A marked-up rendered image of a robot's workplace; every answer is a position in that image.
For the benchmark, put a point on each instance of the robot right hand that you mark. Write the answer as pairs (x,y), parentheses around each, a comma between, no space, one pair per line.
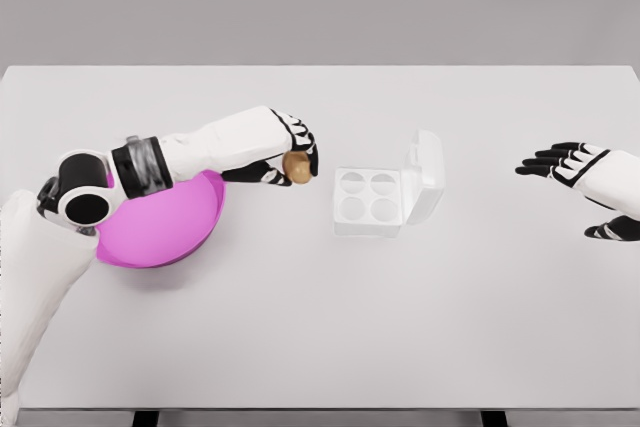
(607,177)

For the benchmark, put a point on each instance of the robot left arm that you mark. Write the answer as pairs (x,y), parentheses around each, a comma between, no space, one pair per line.
(75,197)

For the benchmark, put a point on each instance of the brown egg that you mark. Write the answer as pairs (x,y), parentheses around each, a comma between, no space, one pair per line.
(297,166)

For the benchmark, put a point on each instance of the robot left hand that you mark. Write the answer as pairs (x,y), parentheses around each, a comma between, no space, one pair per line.
(265,139)

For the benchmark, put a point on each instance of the white egg box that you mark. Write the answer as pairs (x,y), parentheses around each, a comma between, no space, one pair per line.
(385,187)

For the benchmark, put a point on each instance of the pink bowl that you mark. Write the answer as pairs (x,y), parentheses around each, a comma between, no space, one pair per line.
(160,227)

